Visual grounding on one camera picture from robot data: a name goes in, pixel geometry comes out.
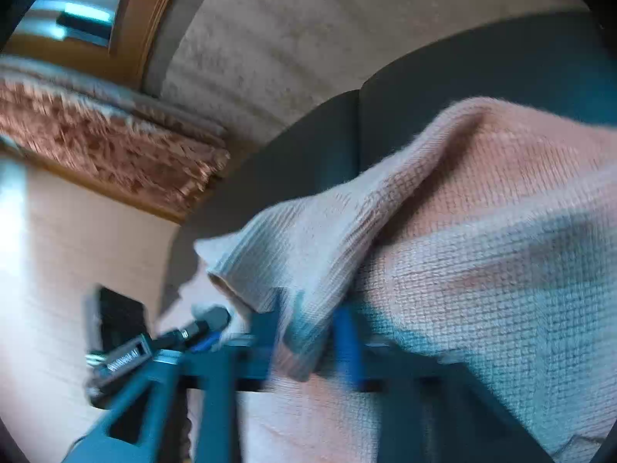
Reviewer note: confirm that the brown patterned fuzzy blanket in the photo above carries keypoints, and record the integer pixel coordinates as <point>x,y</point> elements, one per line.
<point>111,140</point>

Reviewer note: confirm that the dark sofa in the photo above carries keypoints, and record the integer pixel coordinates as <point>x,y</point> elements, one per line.
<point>434,72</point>

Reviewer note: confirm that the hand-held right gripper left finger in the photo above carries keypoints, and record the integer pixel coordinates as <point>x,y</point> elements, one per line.
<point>269,333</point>

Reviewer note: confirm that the wooden window frame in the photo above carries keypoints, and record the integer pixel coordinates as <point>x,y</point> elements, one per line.
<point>140,19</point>

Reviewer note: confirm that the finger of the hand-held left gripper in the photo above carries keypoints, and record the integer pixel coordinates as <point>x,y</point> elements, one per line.
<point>202,325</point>

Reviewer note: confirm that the pink knit sweater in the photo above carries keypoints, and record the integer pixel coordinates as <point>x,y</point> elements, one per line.
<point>462,251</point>

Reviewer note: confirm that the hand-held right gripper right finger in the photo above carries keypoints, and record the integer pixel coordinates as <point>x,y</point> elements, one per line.
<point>348,347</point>

